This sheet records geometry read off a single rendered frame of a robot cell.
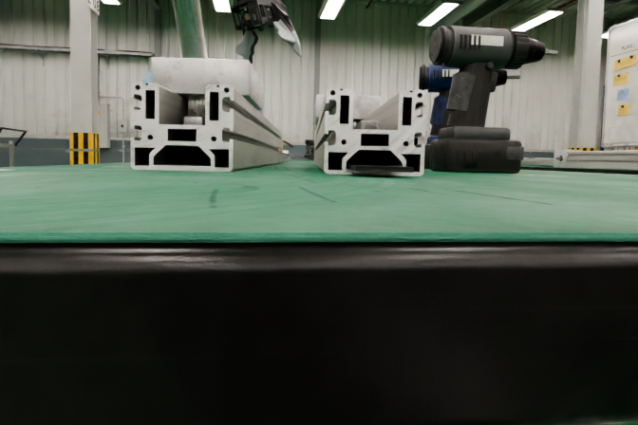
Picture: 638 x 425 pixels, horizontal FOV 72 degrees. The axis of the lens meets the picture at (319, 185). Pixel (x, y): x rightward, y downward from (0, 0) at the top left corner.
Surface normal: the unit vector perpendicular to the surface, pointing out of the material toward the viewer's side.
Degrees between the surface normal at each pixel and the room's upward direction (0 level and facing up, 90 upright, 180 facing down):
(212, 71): 90
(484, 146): 90
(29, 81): 90
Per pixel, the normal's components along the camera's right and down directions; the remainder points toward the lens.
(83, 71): 0.14, 0.07
